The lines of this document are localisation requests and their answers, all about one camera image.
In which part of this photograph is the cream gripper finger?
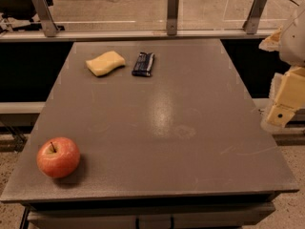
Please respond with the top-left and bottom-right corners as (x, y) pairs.
(265, 66), (305, 127)
(258, 28), (282, 52)

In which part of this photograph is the dark blue rxbar wrapper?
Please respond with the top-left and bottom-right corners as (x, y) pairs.
(132, 52), (154, 77)

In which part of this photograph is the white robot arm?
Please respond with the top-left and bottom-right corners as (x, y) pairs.
(258, 3), (305, 131)

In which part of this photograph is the red apple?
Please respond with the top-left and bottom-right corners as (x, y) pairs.
(36, 137), (80, 178)

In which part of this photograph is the yellow sponge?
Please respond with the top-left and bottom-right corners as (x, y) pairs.
(86, 51), (126, 76)

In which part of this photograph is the dark equipment top left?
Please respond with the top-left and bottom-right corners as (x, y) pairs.
(0, 0), (53, 31)

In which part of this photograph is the metal rail behind table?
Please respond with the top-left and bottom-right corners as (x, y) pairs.
(0, 29), (275, 42)

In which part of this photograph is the right metal bracket post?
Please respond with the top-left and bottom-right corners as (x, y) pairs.
(242, 0), (268, 34)

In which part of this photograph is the metal bracket post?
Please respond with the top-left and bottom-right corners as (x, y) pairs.
(166, 0), (179, 36)
(31, 0), (57, 37)
(242, 0), (268, 34)

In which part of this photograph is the middle metal bracket post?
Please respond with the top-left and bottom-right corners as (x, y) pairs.
(166, 0), (179, 36)

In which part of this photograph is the left metal bracket post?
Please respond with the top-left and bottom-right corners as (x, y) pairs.
(31, 0), (57, 37)

